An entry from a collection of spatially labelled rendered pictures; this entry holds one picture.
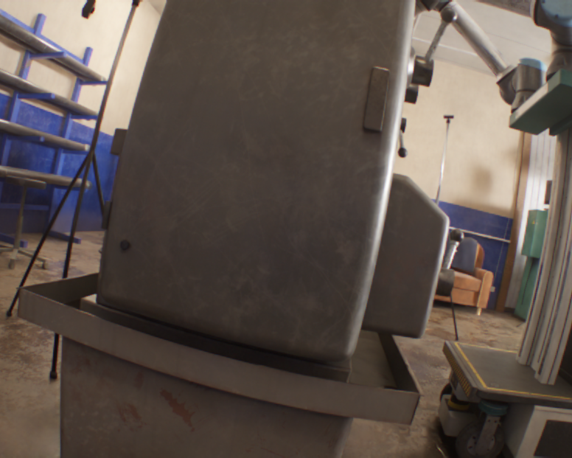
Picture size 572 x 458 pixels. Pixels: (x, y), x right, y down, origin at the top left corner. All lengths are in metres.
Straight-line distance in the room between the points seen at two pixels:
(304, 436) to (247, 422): 0.11
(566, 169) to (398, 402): 1.39
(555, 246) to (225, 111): 1.49
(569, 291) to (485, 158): 5.03
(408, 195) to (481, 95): 6.00
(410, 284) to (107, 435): 0.69
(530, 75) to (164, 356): 1.81
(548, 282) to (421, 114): 4.80
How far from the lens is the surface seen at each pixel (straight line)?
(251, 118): 0.73
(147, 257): 0.77
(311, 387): 0.78
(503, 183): 6.62
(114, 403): 0.95
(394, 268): 0.81
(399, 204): 0.81
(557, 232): 1.91
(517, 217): 6.63
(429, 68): 1.01
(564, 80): 1.56
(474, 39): 2.26
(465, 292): 5.65
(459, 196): 6.37
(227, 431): 0.88
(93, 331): 0.88
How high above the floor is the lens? 0.72
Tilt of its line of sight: 2 degrees down
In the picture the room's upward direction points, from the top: 11 degrees clockwise
